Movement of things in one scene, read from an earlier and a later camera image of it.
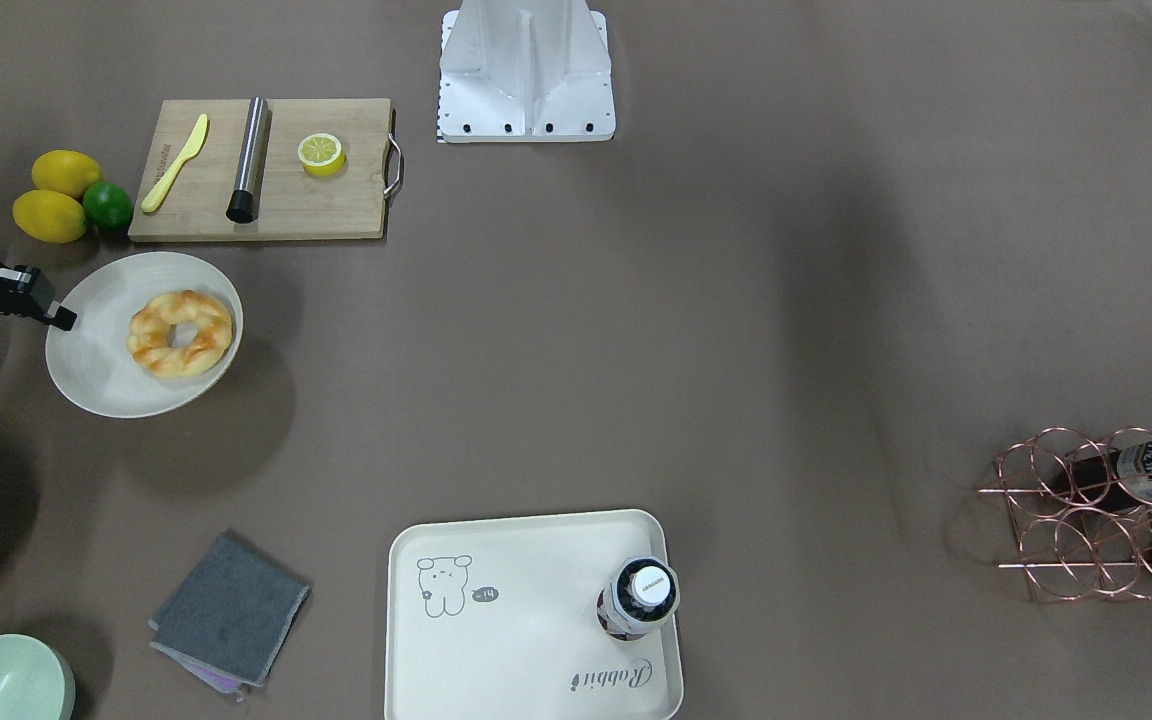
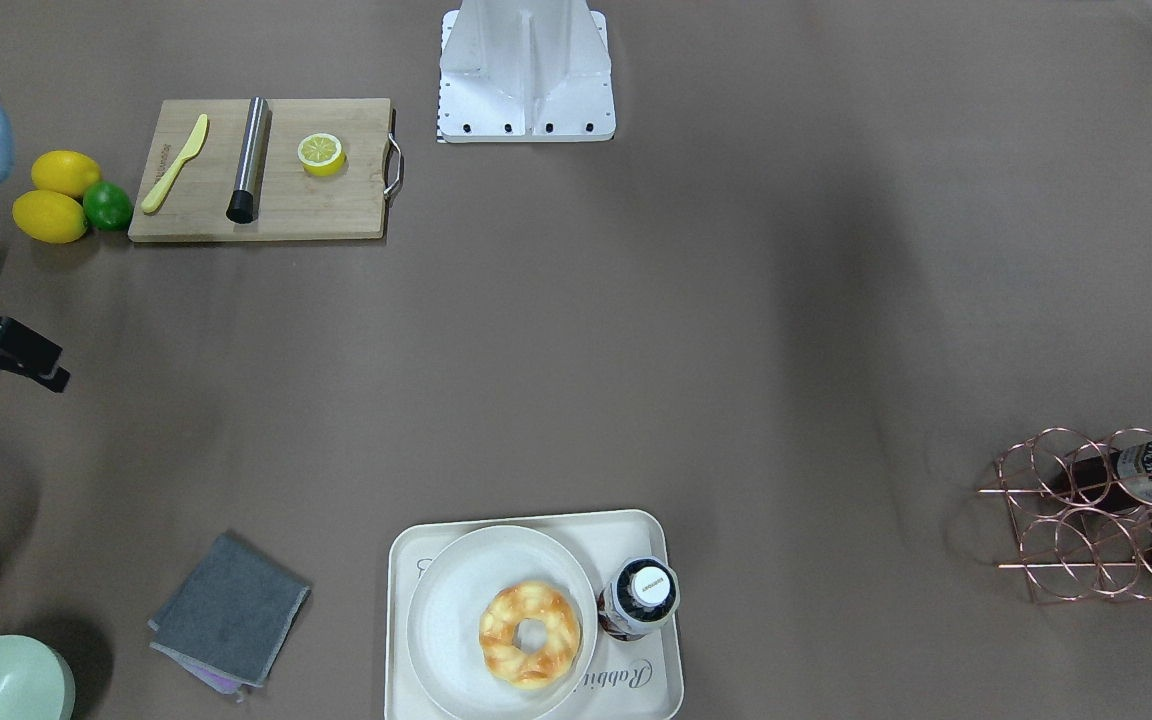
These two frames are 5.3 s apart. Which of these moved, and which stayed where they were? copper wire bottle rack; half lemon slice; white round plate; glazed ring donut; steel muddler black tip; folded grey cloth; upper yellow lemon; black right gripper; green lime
Moved: black right gripper; white round plate; glazed ring donut
Stayed: folded grey cloth; steel muddler black tip; green lime; copper wire bottle rack; half lemon slice; upper yellow lemon
